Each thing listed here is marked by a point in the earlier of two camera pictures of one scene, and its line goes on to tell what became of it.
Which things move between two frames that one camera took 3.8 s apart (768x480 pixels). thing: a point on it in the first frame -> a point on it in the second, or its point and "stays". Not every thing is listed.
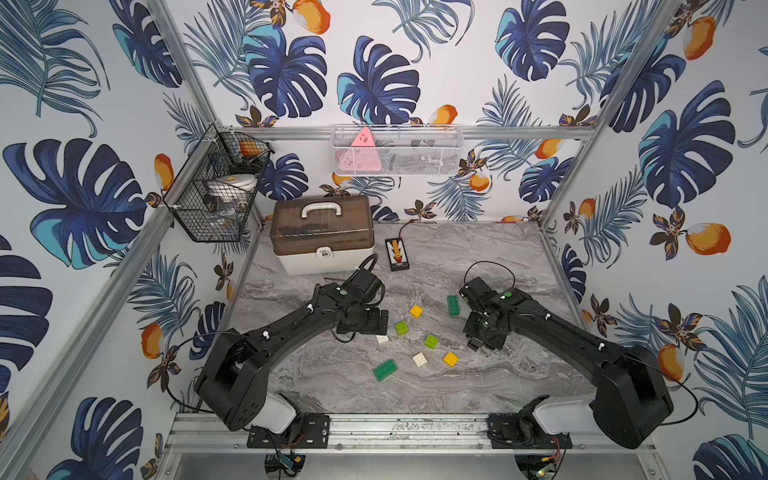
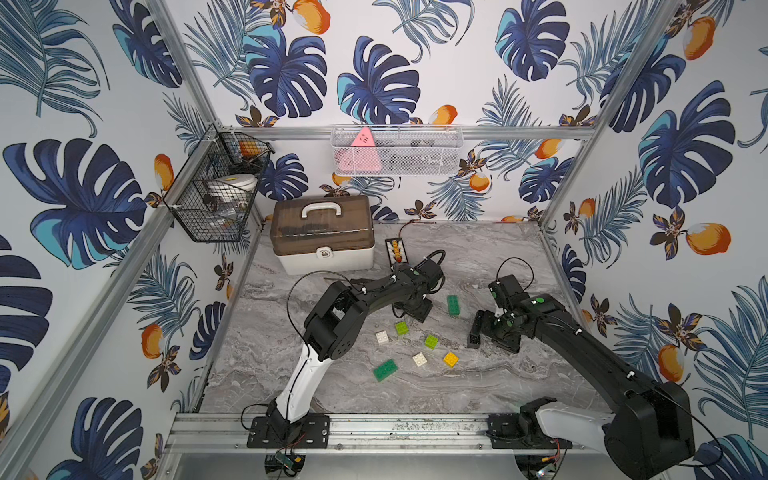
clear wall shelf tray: x=397 y=149 stays
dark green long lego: x=453 y=305 stays
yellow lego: x=451 y=359 stays
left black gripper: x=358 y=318 -> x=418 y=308
